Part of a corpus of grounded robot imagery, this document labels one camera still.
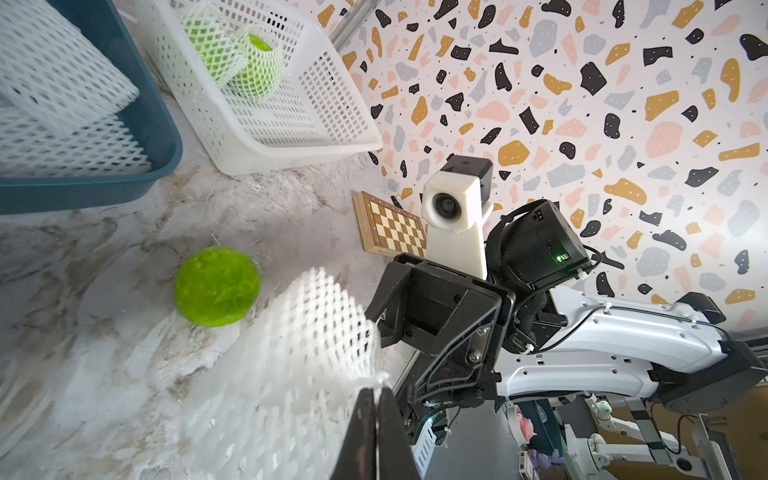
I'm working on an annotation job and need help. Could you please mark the dark blue net bin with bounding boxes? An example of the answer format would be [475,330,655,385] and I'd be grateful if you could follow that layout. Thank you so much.
[1,1,182,215]

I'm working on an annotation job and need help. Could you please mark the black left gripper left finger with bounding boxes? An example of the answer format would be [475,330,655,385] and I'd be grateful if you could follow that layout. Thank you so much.
[330,388,377,480]

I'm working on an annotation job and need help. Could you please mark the green custard apple dark spots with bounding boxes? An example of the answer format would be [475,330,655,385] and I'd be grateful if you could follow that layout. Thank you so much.
[174,246,261,328]

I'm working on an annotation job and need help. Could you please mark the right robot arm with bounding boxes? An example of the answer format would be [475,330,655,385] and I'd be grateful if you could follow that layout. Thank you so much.
[366,253,767,420]

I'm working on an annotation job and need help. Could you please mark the white foam nets pile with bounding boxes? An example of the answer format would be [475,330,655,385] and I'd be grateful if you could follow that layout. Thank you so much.
[1,1,151,178]

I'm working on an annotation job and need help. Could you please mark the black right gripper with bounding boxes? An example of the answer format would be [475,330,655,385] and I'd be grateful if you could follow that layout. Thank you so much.
[365,254,515,414]

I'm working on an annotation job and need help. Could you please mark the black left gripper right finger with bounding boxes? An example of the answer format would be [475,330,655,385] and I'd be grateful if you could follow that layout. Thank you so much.
[376,387,420,480]

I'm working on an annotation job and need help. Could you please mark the white plastic basket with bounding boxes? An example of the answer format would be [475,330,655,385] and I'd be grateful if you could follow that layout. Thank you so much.
[136,1,383,175]

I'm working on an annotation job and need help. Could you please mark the aluminium corner post right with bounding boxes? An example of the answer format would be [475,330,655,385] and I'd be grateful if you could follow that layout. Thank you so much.
[329,0,378,51]

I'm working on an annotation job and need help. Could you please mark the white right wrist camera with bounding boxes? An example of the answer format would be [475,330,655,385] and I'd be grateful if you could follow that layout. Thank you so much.
[421,155,493,280]

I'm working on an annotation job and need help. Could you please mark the wooden chessboard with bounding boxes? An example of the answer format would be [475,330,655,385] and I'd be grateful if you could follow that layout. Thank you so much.
[353,192,427,258]

